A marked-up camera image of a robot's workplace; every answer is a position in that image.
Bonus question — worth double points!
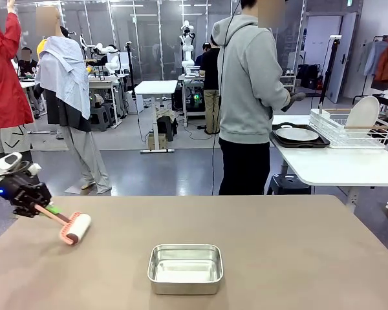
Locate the grey hoodie right forearm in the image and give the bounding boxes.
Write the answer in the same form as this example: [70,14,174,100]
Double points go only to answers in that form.
[261,79,292,113]

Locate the grey plastic stool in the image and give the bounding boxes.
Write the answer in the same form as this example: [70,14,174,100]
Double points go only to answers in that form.
[90,103,110,132]

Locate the grey round plate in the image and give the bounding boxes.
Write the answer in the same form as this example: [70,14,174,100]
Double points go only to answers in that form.
[275,127,320,142]

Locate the person in red coat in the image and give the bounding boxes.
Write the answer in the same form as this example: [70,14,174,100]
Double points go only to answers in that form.
[0,0,35,156]

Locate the cardboard box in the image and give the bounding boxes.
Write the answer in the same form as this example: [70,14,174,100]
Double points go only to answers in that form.
[147,132,167,151]

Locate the black serving tray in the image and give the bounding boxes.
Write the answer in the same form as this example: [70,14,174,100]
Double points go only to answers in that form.
[270,121,331,149]

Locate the person in black shirt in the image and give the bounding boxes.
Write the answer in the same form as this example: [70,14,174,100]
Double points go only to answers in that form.
[199,41,221,135]

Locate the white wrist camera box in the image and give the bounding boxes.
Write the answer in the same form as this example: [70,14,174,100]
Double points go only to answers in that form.
[18,163,41,177]

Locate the person in grey hoodie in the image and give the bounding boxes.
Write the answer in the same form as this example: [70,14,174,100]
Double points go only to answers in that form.
[211,0,308,196]

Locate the black stool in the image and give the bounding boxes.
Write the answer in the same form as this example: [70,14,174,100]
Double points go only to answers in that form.
[266,173,313,196]

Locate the white door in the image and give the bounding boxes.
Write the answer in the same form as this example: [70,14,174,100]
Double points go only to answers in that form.
[325,12,357,104]

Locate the dark stool with cloth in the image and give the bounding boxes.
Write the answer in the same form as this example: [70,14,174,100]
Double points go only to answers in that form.
[155,109,178,141]

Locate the white standing desk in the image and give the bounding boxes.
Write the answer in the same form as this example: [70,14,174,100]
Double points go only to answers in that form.
[134,79,179,154]

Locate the white oval plate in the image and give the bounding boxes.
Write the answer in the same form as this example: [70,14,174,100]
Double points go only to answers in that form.
[345,96,381,129]

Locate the pink handled white lint roller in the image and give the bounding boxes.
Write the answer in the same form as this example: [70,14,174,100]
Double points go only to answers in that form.
[35,203,92,246]

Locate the light blue hanging shirt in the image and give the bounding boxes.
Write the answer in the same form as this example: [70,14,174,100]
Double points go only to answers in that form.
[363,40,388,77]

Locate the white side table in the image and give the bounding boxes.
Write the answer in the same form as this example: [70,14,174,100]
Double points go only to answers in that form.
[271,114,388,214]

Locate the black bags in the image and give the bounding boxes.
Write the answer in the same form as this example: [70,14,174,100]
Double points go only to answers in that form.
[297,63,321,90]

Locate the seated person in black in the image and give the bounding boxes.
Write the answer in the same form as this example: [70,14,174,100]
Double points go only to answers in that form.
[16,47,39,78]

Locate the rectangular metal tray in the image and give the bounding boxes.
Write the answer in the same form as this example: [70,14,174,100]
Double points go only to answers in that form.
[147,243,224,296]

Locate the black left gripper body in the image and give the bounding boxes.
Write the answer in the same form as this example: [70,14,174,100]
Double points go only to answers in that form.
[0,176,33,208]

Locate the person's gloved right hand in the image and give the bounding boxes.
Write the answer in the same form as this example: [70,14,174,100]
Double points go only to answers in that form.
[285,91,308,113]

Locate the black hanging cable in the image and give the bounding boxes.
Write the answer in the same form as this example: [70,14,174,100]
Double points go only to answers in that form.
[211,0,242,196]

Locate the white wire dish rack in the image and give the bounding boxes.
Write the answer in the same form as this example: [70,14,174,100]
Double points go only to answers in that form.
[309,108,388,150]

